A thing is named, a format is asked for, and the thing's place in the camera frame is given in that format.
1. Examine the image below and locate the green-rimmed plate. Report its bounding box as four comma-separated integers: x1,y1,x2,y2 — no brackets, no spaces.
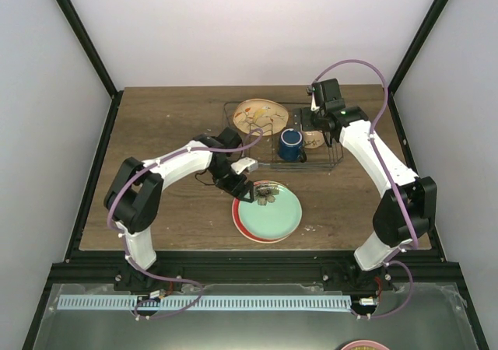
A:
238,180,302,239

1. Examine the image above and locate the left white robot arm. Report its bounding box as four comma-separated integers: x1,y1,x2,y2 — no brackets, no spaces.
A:
103,128,263,291

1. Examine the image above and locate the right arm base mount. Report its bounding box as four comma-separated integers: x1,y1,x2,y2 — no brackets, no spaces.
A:
320,262,392,292

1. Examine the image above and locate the light blue slotted cable duct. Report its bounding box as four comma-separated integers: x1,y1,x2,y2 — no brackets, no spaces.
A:
56,295,352,312

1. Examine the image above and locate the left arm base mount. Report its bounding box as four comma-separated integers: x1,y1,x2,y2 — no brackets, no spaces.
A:
114,264,182,294

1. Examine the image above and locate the grey wire dish rack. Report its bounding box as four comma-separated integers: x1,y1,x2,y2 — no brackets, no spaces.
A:
222,98,344,171

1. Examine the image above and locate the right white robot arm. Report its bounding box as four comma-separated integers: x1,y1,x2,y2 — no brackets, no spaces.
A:
296,79,437,290

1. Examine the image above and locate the cream ceramic bowl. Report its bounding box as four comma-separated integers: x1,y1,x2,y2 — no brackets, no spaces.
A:
302,131,324,149

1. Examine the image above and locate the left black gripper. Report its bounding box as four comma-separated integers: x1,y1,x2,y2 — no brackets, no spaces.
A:
208,161,253,203

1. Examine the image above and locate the black aluminium frame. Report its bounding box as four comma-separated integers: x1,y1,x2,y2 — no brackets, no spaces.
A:
23,0,471,349

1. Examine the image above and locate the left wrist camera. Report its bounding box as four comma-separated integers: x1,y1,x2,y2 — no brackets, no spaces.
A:
230,157,258,174

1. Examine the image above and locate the pink plate at bottom edge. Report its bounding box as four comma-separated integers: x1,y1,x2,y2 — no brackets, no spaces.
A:
341,340,388,350

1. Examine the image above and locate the dark blue ceramic mug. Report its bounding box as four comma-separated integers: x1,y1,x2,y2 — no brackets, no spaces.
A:
278,128,307,163

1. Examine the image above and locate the red-rimmed white plate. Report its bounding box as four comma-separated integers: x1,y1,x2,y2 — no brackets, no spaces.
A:
231,199,287,244

